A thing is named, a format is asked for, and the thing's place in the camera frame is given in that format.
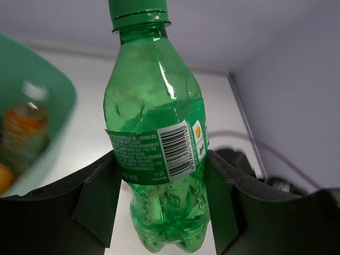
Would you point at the orange label white cap bottle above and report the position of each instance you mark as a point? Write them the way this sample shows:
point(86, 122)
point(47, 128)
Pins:
point(25, 129)

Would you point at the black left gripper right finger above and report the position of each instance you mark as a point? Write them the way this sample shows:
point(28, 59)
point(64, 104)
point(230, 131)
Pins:
point(250, 217)

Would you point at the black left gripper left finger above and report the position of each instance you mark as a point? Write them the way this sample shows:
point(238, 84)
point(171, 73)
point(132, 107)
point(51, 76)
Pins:
point(74, 215)

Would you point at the green plastic bin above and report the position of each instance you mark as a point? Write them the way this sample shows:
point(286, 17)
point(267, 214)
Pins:
point(19, 64)

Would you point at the green plastic soda bottle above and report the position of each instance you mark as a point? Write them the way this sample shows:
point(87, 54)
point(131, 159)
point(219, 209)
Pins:
point(155, 118)

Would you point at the blue label orange bottle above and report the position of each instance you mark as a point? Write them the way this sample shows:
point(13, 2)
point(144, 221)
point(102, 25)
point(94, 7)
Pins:
point(6, 178)

